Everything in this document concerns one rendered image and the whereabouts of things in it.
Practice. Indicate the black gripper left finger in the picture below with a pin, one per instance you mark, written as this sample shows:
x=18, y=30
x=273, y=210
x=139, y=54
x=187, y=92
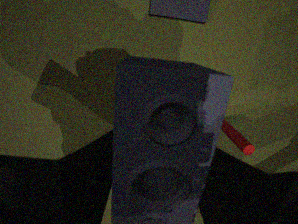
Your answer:
x=72, y=190

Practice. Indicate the red peg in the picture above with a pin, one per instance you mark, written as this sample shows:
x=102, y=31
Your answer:
x=243, y=144

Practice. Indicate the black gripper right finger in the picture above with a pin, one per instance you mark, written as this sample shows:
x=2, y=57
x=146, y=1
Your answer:
x=237, y=193

